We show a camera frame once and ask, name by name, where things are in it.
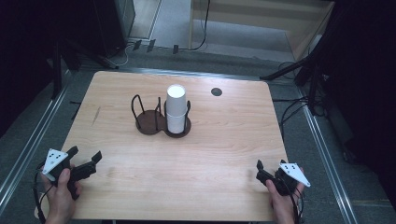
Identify black metal stand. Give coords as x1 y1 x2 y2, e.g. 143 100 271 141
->
49 38 120 101
260 36 331 116

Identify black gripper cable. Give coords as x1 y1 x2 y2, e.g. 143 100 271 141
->
288 186 306 224
32 161 55 224

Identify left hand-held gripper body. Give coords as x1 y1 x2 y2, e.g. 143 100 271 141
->
41 148 97 201

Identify dark cabinet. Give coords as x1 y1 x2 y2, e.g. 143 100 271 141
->
92 0 136 60

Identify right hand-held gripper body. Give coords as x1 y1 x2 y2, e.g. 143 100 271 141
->
255 162 311 197

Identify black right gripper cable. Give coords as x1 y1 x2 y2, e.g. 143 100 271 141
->
288 186 306 224

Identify person's left hand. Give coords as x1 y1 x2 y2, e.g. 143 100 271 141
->
41 167 84 224

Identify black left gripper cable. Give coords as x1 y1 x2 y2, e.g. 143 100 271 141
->
32 161 55 224

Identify light wooden furniture frame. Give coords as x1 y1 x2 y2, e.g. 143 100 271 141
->
188 0 336 63

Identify aluminium floor rail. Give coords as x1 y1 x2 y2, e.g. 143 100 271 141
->
297 88 360 224
0 69 72 216

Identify white paper cup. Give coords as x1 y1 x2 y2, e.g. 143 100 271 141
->
165 111 187 134
165 84 189 118

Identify dark brown wire cup holder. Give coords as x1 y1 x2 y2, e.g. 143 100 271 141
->
130 93 192 139

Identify black hanging cable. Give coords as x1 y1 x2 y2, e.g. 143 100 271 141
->
186 0 212 52

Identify white floor cable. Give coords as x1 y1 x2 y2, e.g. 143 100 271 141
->
119 41 138 68

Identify black floor cables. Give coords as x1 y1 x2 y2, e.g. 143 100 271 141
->
271 60 330 143

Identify person's right hand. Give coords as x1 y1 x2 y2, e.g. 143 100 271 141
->
265 179 306 224

